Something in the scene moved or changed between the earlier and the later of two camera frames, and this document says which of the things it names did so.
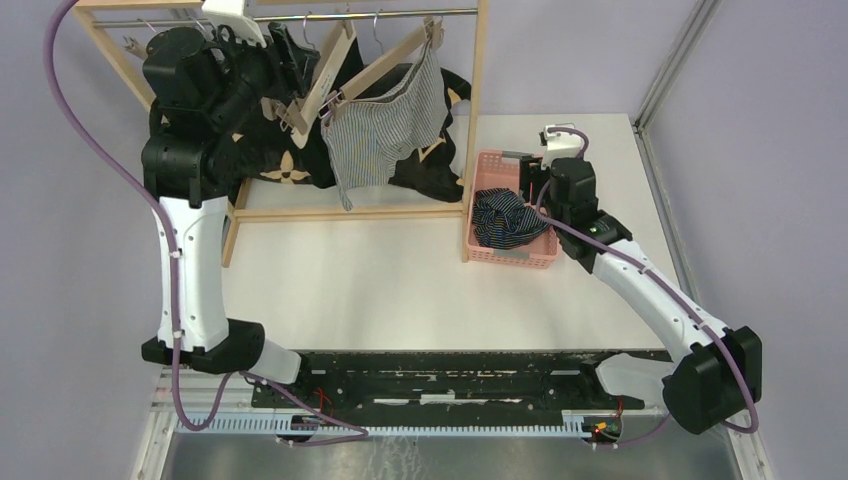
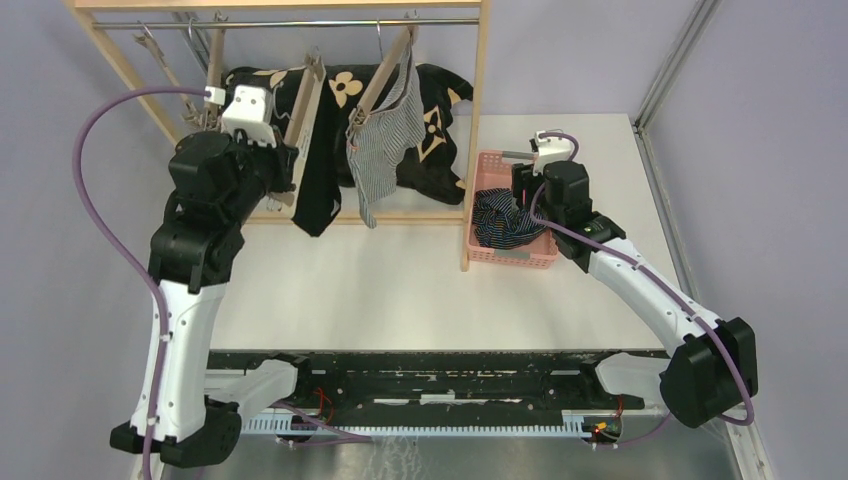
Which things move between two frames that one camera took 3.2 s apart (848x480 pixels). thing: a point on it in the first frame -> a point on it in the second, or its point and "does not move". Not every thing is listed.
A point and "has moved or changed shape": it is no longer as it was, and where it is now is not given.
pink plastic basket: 500,169 does not move
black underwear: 352,63 -> 321,197
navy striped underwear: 501,220 does not move
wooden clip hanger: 207,28 has moved or changed shape
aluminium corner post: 701,15 does not move
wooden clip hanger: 295,115 has moved or changed shape
